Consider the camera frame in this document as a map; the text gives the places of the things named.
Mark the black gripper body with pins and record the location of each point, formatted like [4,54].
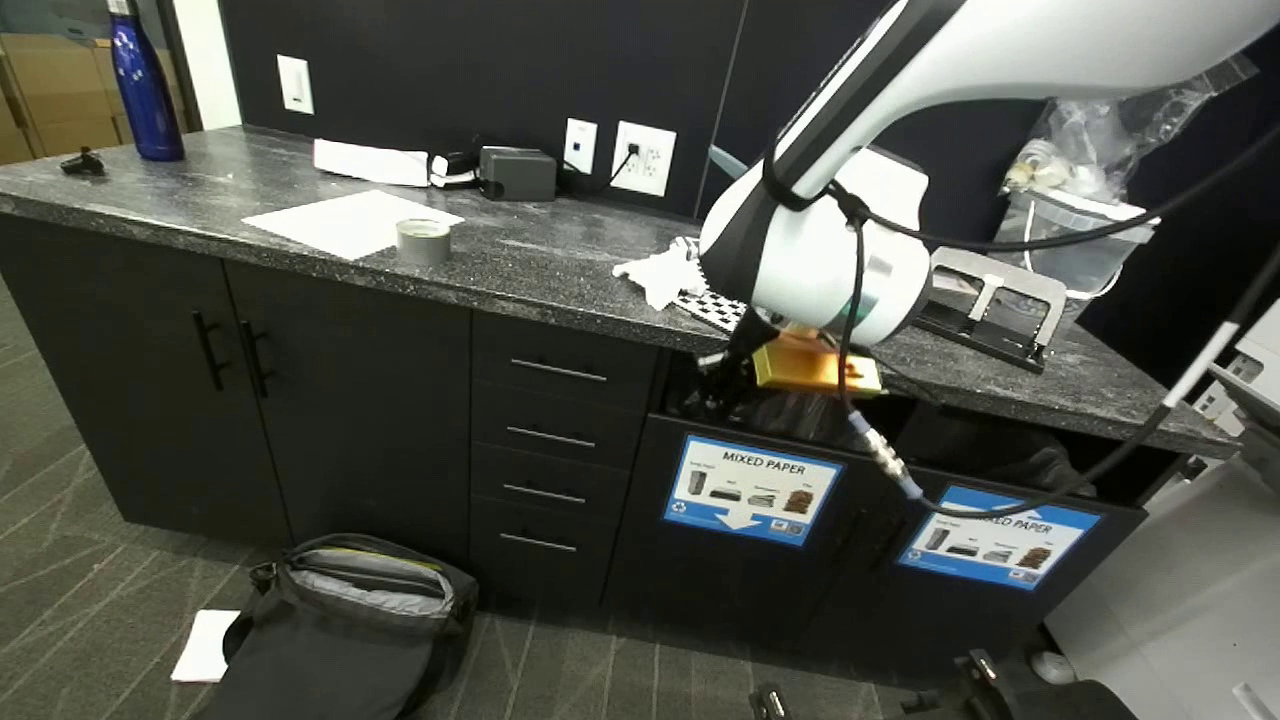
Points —
[784,408]

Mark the blue water bottle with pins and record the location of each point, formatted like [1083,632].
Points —
[147,93]

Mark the white wall outlet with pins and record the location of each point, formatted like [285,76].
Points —
[645,156]

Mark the flat white paper sheet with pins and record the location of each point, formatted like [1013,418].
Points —
[335,226]

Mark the black cabinet drawer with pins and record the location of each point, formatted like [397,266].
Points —
[541,476]
[561,351]
[549,420]
[536,564]

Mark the black recycling bin cabinet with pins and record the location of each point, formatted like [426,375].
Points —
[1123,561]
[642,561]

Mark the blue label with down arrow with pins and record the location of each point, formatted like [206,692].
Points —
[752,488]

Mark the white light switch plate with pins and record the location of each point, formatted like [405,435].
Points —
[294,81]

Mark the tape roll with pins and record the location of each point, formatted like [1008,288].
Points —
[426,235]

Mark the blue label with up arrow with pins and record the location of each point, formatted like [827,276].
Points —
[1001,539]

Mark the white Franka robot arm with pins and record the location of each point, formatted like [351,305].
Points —
[1040,45]

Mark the grey black backpack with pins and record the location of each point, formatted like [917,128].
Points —
[335,641]

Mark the small black object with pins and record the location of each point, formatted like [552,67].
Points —
[82,162]

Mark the black cabinet door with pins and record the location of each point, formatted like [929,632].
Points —
[363,412]
[106,384]

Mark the clear plastic bag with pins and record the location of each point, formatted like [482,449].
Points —
[1083,173]

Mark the small white wall plate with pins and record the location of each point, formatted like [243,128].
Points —
[582,144]

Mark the black power adapter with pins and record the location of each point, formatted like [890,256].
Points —
[518,169]

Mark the white power strip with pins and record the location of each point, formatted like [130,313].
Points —
[375,162]

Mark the black plastic bin liner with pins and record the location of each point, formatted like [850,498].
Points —
[1013,455]
[692,394]

